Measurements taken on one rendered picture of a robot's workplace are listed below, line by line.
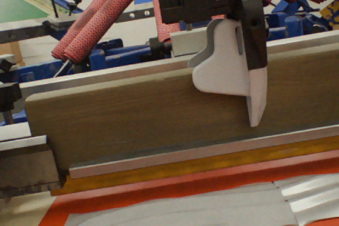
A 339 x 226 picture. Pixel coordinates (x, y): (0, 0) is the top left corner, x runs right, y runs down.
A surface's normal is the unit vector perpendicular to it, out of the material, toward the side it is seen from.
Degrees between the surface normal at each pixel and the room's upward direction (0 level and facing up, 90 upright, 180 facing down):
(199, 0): 90
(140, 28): 90
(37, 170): 90
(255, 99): 102
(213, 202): 33
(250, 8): 77
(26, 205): 0
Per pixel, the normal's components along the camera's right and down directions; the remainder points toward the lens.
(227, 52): 0.00, 0.08
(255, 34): 0.05, 0.40
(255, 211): -0.20, -0.69
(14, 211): -0.16, -0.96
